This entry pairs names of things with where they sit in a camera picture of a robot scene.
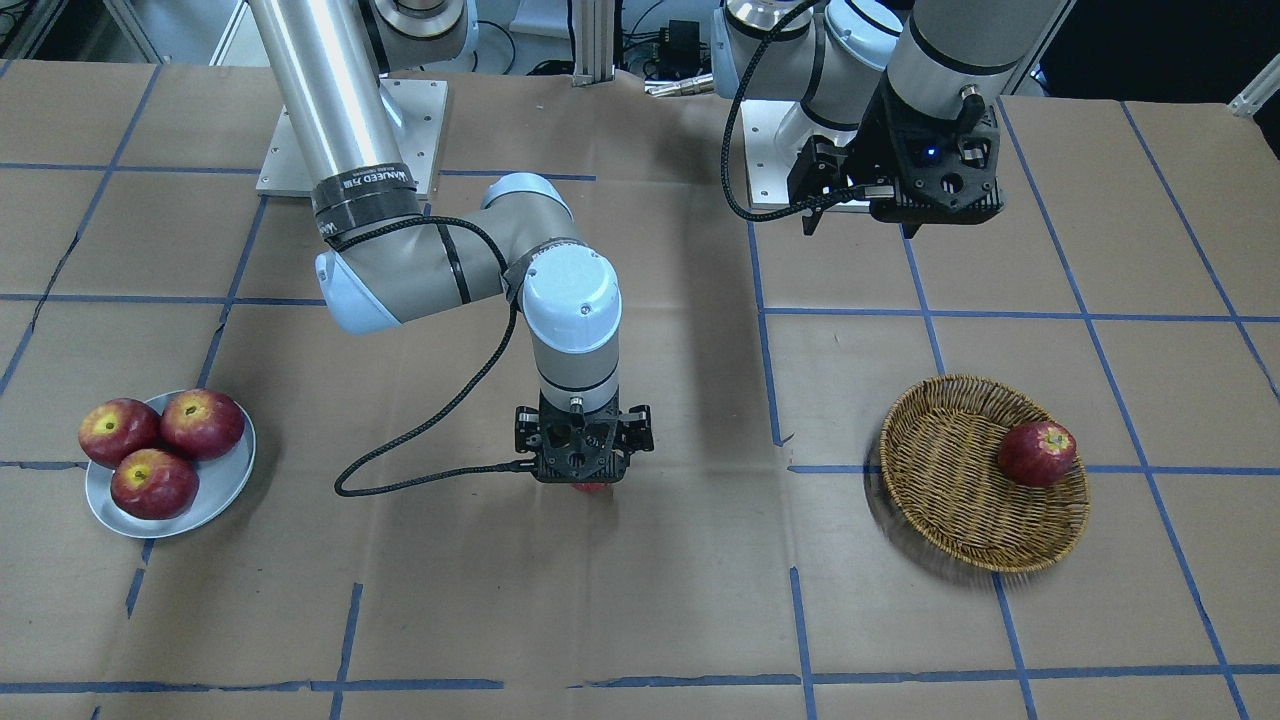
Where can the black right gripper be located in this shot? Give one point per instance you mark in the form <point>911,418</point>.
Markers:
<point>527,430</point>

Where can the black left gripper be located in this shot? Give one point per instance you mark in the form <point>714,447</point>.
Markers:
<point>866,150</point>

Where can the woven wicker basket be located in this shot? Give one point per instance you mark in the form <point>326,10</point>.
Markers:
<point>937,451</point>

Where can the light blue plate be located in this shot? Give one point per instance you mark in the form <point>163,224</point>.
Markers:
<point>221,481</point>

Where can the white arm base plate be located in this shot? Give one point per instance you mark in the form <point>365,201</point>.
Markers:
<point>774,132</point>
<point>420,120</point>

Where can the dark red apple in basket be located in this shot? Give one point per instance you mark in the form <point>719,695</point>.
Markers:
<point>1036,454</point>

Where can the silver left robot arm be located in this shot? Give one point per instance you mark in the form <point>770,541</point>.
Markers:
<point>832,55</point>

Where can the red apple on plate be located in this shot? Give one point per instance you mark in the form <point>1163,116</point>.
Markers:
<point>202,424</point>
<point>117,428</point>
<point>154,484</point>

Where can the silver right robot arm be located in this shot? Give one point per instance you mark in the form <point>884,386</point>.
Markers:
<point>387,262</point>

